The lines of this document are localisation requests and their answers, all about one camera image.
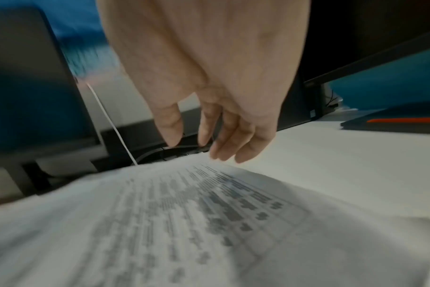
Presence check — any person's right hand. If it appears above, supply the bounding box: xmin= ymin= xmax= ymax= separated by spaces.
xmin=95 ymin=0 xmax=311 ymax=164

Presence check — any black monitor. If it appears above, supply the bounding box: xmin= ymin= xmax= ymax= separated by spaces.
xmin=296 ymin=0 xmax=430 ymax=124

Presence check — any stack of printed white papers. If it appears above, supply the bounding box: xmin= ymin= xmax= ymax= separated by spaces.
xmin=0 ymin=153 xmax=430 ymax=287

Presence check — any white desk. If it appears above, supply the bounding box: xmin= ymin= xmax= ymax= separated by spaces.
xmin=0 ymin=110 xmax=430 ymax=287

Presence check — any black monitor stand base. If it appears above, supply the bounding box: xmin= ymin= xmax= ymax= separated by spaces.
xmin=339 ymin=102 xmax=430 ymax=131

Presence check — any black desktop computer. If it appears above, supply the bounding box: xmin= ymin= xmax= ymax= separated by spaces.
xmin=0 ymin=5 xmax=108 ymax=172

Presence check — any bundle of black cables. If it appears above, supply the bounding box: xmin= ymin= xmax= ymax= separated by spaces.
xmin=137 ymin=141 xmax=216 ymax=166

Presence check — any thin white cable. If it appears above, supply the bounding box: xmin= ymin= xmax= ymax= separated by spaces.
xmin=85 ymin=82 xmax=138 ymax=166

